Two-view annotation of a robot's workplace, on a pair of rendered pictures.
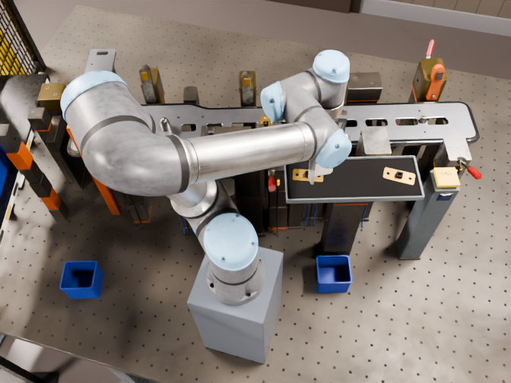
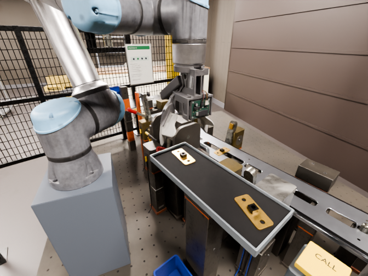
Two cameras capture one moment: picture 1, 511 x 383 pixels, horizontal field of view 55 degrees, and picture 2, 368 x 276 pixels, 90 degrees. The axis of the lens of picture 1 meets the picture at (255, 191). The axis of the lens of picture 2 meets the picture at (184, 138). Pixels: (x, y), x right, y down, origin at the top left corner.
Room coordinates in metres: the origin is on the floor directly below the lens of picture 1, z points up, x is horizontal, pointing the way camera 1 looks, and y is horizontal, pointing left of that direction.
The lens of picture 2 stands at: (0.47, -0.51, 1.47)
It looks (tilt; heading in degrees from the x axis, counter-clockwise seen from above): 28 degrees down; 51
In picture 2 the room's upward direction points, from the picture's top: straight up
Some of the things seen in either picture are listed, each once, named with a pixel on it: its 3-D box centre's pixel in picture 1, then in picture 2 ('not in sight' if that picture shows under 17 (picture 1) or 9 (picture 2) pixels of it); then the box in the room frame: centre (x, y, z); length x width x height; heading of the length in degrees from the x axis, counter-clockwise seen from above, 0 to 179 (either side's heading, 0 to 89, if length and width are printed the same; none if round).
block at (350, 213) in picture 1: (341, 220); (203, 236); (0.75, -0.27, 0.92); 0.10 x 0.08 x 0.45; 88
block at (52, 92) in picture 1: (68, 125); (164, 121); (1.24, 0.69, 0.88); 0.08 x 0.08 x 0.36; 88
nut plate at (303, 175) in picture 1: (308, 174); (183, 155); (0.77, -0.15, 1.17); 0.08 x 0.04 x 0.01; 82
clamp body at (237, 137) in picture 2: (249, 110); (233, 155); (1.28, 0.01, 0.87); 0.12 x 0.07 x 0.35; 178
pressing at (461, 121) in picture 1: (271, 124); (225, 153); (1.10, -0.07, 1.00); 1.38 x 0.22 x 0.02; 88
